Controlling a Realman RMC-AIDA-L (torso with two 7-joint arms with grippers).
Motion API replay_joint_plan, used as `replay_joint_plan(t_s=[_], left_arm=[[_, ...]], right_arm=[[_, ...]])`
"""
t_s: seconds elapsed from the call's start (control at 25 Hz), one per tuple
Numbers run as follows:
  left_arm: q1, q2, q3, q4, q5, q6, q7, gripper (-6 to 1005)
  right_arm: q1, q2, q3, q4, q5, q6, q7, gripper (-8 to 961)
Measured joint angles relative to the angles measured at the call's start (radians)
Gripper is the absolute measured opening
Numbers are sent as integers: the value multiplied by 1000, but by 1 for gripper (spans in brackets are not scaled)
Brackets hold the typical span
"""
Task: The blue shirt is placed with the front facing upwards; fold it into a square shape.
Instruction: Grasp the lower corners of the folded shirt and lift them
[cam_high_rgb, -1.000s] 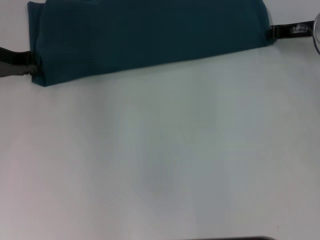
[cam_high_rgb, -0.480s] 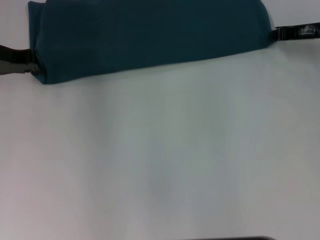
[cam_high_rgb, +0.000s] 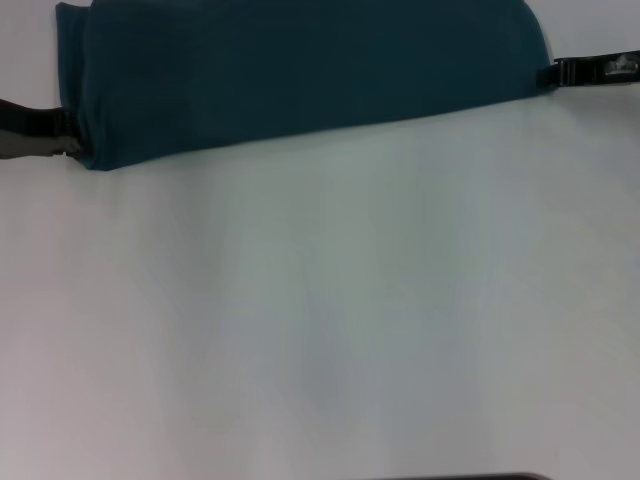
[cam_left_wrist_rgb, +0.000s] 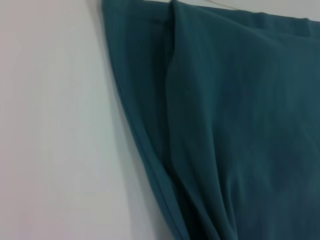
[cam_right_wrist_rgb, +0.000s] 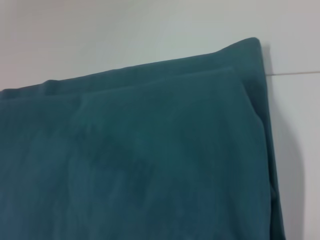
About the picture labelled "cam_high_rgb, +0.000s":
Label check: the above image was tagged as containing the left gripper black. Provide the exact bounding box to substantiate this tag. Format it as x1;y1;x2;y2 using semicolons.
0;97;86;161

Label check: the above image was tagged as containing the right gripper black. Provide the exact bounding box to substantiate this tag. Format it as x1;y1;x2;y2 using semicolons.
535;49;640;91

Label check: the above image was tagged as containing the teal blue printed t-shirt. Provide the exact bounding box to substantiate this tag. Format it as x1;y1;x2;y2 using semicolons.
54;0;554;173

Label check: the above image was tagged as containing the right arm cable with connector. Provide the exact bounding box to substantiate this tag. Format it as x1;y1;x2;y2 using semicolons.
604;57;639;75

